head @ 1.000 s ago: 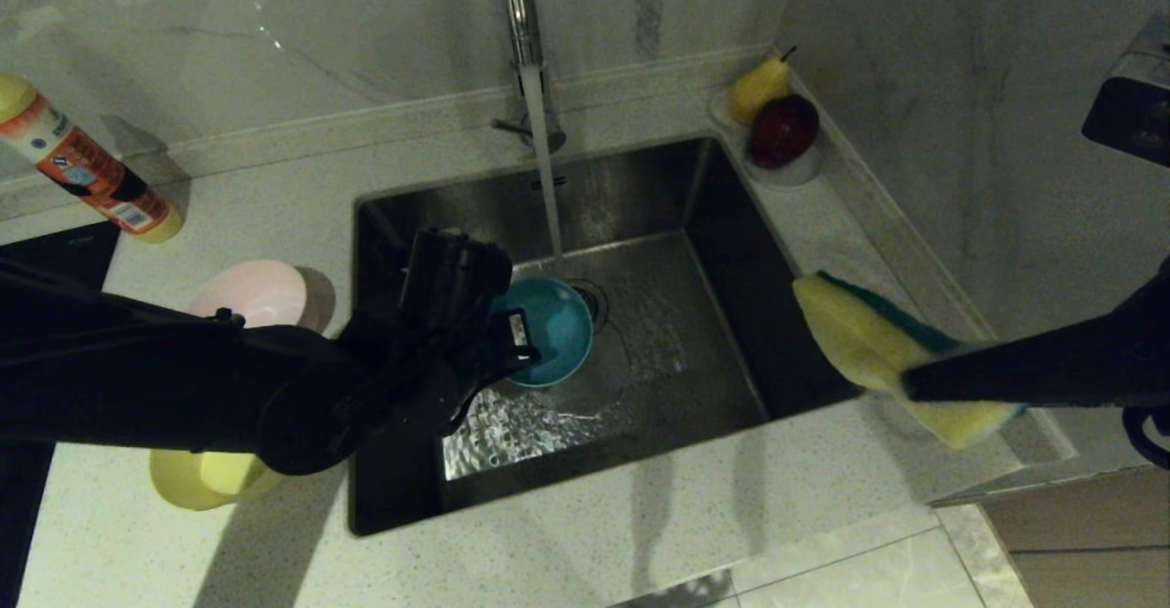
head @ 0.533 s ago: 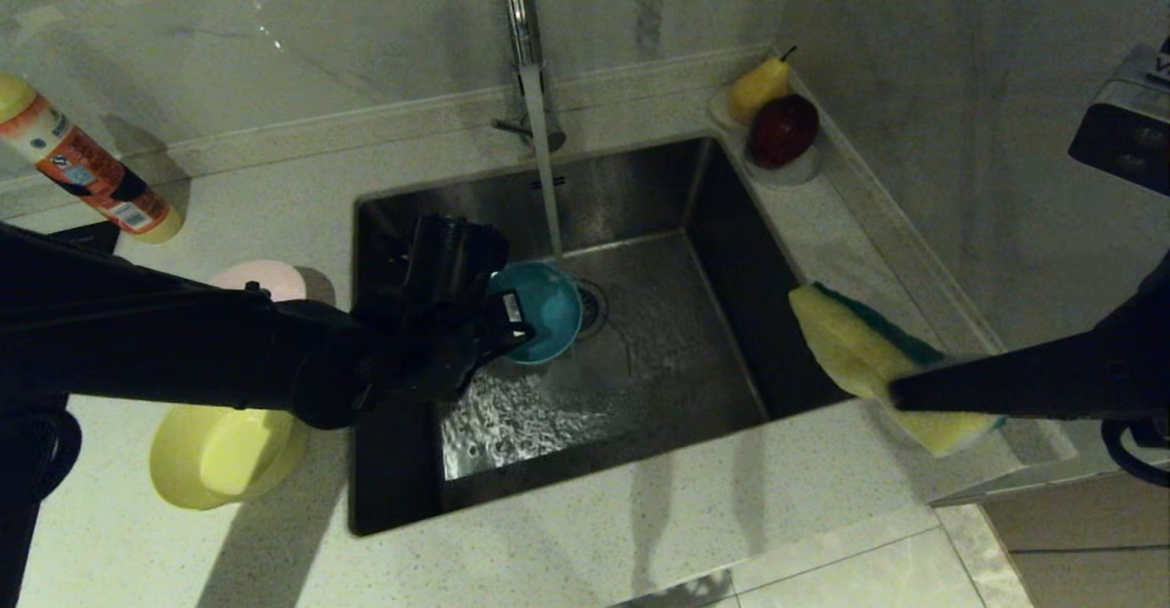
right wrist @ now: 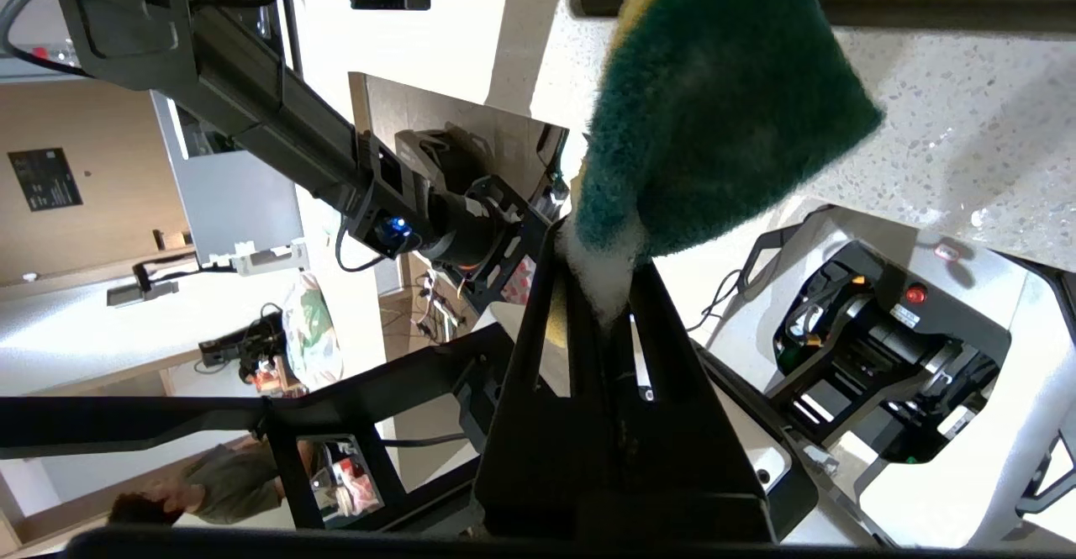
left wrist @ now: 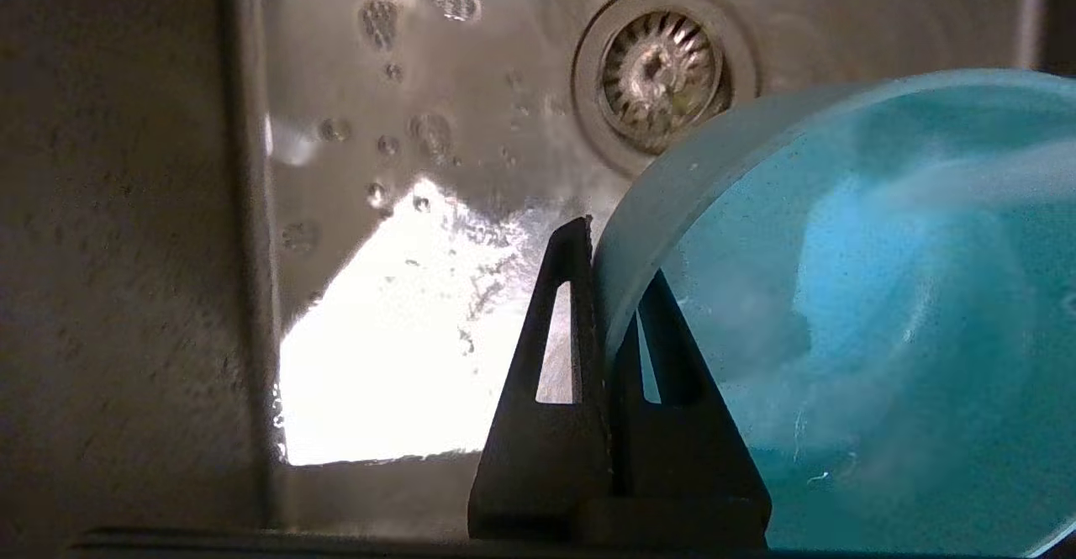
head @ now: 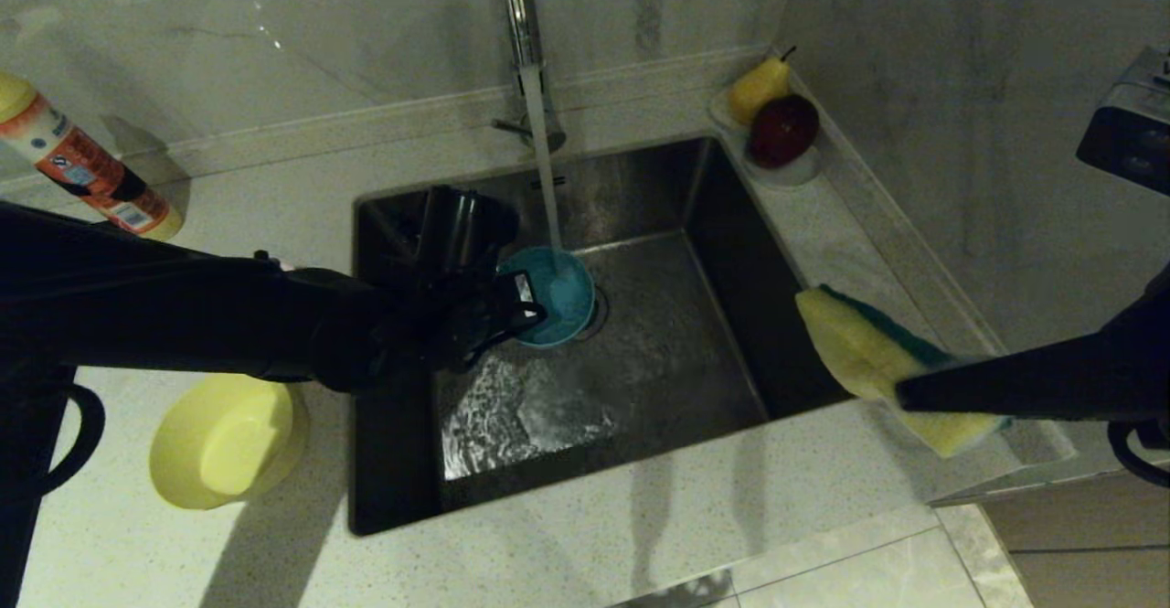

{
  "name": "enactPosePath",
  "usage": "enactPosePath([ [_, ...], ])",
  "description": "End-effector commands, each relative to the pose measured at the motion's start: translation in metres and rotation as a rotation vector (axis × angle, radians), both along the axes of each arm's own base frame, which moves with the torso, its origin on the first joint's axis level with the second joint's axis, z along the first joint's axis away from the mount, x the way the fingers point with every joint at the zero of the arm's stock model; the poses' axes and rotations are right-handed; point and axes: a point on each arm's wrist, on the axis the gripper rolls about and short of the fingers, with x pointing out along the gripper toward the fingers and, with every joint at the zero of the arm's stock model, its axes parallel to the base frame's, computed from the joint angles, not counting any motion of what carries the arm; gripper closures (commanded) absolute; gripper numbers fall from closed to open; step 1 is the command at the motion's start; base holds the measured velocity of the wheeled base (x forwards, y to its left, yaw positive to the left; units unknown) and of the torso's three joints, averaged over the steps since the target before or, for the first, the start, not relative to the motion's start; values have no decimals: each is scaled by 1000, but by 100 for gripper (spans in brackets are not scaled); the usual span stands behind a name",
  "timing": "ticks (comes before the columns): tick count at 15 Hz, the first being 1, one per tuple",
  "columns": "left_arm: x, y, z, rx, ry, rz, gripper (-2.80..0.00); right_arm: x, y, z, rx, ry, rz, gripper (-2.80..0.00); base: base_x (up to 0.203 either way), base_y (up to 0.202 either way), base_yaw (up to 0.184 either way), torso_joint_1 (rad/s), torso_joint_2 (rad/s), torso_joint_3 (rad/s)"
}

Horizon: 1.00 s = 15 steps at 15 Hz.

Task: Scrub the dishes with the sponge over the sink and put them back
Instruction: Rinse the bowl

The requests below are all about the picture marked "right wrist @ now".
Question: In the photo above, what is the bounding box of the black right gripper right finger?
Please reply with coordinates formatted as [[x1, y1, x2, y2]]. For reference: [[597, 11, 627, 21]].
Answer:
[[612, 263, 776, 543]]

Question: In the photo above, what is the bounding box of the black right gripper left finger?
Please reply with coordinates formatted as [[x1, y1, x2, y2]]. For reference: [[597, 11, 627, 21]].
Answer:
[[475, 221, 625, 541]]

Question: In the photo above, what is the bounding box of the green and yellow sponge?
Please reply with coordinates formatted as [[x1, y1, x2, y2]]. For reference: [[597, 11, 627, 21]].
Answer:
[[559, 0, 885, 329]]

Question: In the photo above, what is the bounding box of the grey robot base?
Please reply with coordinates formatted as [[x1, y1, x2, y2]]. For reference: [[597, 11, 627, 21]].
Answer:
[[694, 202, 1076, 553]]

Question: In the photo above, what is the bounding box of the white plastic bag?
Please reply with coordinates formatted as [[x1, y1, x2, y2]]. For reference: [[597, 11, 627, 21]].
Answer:
[[281, 272, 345, 392]]

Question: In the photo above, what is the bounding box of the person in olive shirt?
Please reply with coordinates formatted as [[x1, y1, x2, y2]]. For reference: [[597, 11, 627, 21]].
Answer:
[[108, 437, 291, 528]]

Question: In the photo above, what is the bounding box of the black metal frame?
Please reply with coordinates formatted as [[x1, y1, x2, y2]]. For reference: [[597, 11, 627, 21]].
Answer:
[[0, 324, 526, 536]]

